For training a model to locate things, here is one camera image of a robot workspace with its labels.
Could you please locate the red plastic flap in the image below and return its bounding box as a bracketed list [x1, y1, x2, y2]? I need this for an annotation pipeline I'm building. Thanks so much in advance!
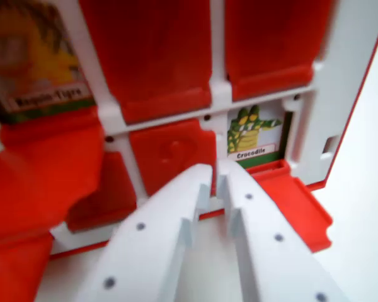
[128, 120, 217, 196]
[223, 0, 335, 102]
[0, 105, 106, 302]
[77, 0, 214, 124]
[244, 159, 334, 253]

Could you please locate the crocodile picture card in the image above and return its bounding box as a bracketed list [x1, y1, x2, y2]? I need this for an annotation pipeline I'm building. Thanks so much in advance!
[226, 104, 285, 170]

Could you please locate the red and white game board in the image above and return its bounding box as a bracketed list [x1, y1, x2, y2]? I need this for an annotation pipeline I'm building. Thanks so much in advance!
[0, 0, 378, 302]

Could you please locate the requin-tigre picture card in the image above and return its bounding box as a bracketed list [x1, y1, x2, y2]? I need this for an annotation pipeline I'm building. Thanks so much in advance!
[0, 0, 96, 124]

